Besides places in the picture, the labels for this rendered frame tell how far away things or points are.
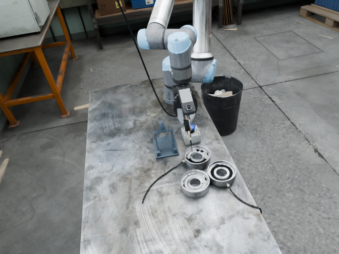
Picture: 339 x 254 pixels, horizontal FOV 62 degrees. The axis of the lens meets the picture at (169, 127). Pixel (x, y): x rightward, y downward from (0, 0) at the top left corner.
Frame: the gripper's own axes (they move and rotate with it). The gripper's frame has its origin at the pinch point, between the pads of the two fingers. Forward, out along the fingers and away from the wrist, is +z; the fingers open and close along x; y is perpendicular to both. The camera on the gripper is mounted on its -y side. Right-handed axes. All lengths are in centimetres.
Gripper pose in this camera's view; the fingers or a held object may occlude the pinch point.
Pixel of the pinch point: (186, 122)
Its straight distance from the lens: 113.9
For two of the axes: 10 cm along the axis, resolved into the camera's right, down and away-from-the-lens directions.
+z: 1.1, 7.7, 6.3
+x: -9.8, 1.8, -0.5
